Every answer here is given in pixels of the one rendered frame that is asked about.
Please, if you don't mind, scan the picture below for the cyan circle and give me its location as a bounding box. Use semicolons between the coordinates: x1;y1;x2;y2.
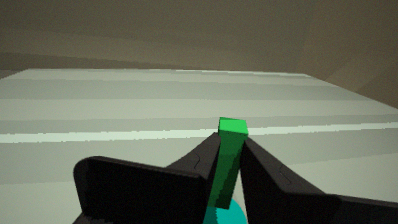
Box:
203;199;247;224

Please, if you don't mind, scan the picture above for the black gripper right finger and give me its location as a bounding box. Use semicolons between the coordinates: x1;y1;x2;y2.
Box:
240;137;398;224

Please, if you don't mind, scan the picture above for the green rectangular post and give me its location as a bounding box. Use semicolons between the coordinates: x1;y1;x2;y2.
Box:
207;117;249;210

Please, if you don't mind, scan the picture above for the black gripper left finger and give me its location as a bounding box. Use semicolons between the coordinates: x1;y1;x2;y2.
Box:
73;132;221;224

